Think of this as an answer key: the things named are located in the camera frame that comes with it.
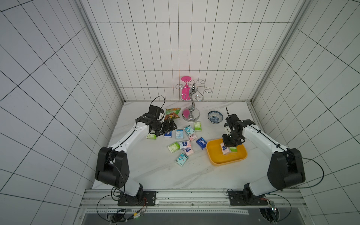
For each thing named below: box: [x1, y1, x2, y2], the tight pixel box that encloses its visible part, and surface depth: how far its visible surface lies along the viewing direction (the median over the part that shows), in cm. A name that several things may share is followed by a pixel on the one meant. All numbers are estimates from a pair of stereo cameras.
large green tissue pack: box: [146, 133, 158, 141], surface depth 97 cm
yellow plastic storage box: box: [206, 138, 248, 167], surface depth 86 cm
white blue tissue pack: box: [179, 141, 188, 150], surface depth 89 cm
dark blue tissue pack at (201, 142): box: [195, 136, 208, 150], surface depth 94 cm
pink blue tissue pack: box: [184, 146, 195, 157], surface depth 89 cm
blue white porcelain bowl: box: [207, 110, 224, 125], surface depth 109 cm
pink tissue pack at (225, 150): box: [220, 142, 232, 156], surface depth 85 cm
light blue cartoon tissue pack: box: [175, 129, 184, 140], surface depth 98 cm
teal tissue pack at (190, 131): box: [183, 124, 196, 137], surface depth 97 cm
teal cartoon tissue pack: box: [174, 152, 189, 167], surface depth 87 cm
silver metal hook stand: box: [175, 79, 212, 122], surface depth 94 cm
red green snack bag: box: [164, 107, 181, 121], surface depth 106 cm
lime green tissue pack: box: [167, 142, 181, 154], surface depth 91 cm
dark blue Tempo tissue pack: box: [163, 130, 173, 139], surface depth 99 cm
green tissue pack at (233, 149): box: [229, 146, 238, 153], surface depth 90 cm
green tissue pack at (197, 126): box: [193, 121, 203, 132], surface depth 102 cm
